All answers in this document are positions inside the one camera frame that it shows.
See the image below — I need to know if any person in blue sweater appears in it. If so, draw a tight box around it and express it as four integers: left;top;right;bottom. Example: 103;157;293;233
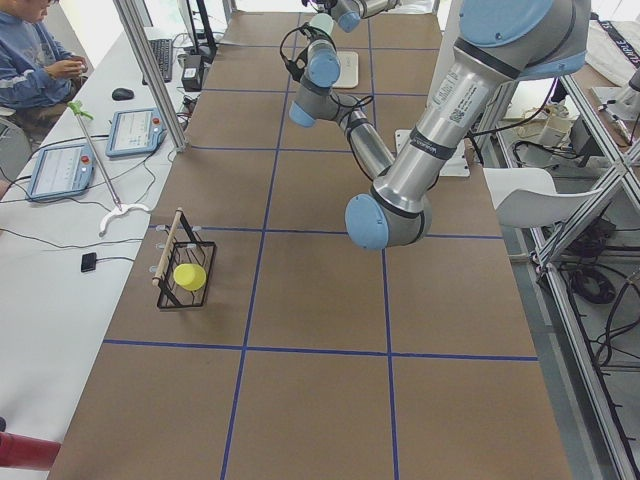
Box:
1;1;88;137

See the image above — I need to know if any cream rabbit print tray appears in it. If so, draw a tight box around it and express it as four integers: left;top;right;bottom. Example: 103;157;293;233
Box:
333;51;359;89

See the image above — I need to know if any red bottle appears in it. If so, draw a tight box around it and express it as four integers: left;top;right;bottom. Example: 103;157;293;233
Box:
1;418;62;471

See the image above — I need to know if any black power adapter box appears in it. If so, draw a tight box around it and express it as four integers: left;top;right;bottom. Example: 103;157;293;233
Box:
181;55;204;92

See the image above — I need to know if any yellow cup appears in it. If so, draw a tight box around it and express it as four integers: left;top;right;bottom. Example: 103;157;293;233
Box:
173;263;207;292

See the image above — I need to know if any black computer mouse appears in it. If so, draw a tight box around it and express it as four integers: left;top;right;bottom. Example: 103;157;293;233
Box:
111;87;135;101

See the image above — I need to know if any light green cup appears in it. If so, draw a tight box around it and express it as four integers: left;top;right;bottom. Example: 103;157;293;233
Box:
309;13;334;36

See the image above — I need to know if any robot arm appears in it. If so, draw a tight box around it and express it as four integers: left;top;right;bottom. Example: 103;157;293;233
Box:
283;0;591;250
315;0;401;33

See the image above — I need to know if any far blue teach pendant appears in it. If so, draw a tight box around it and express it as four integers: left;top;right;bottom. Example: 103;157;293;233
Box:
106;108;166;158

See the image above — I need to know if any aluminium frame post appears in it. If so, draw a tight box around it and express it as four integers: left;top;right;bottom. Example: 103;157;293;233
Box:
113;0;187;152

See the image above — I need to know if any blue teach pendant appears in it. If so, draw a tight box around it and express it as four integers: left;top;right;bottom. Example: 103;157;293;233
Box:
26;143;95;202
106;108;166;158

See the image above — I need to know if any black wire cup rack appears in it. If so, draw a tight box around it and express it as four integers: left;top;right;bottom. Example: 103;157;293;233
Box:
152;208;217;310

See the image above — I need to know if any small black puck device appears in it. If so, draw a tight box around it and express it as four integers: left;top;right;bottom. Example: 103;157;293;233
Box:
80;252;98;273

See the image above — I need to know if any black keyboard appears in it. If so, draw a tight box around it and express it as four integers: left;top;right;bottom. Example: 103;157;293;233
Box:
148;39;174;83

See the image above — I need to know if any reacher grabber stick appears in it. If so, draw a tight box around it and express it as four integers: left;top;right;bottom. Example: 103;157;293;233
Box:
67;101;151;237

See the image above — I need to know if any near blue teach pendant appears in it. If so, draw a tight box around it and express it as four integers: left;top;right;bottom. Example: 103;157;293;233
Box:
26;143;95;202

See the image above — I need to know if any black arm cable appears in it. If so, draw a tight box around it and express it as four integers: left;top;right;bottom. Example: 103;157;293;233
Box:
278;24;321;84

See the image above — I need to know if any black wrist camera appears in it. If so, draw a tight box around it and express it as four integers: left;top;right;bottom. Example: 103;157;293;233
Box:
284;48;308;83

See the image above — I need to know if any white chair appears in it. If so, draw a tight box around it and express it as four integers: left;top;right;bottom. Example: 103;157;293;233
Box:
483;167;604;228

